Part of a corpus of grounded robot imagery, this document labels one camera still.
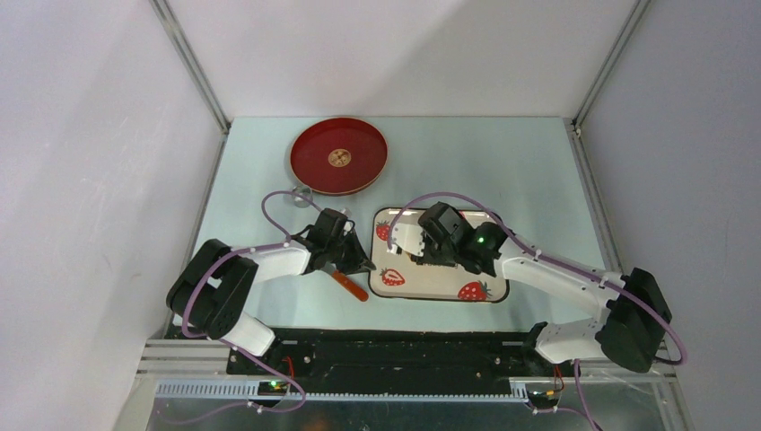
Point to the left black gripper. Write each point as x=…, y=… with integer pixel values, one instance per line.
x=358, y=262

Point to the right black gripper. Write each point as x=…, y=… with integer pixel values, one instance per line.
x=427, y=259

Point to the strawberry print tray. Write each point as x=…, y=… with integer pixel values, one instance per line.
x=404, y=275

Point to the small clear glass cup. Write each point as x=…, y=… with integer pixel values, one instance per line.
x=301, y=196

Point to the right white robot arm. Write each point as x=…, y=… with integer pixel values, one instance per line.
x=627, y=315

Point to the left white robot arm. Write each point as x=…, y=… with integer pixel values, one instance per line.
x=211, y=292

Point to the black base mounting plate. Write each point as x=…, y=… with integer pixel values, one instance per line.
x=379, y=362

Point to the round red plate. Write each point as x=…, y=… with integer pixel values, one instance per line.
x=339, y=156

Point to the orange handled spatula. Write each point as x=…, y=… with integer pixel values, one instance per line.
x=347, y=283

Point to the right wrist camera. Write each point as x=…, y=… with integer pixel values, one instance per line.
x=406, y=238

